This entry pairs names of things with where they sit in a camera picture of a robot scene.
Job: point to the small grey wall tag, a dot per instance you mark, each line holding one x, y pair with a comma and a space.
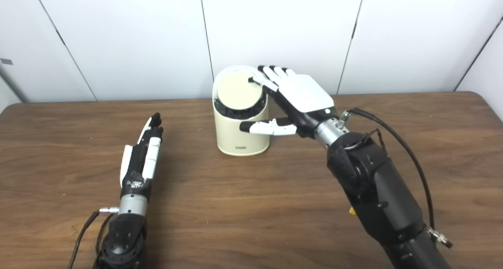
6, 61

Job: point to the black bin liner bag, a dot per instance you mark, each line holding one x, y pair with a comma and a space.
235, 112

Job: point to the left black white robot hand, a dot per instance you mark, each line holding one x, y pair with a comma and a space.
137, 167

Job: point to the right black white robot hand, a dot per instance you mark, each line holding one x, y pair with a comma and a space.
306, 94

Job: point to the cream-colored round bin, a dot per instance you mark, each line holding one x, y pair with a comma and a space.
239, 137

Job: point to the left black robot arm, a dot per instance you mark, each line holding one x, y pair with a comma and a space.
125, 233

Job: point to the cream round bin lid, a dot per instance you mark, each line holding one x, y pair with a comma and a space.
237, 90

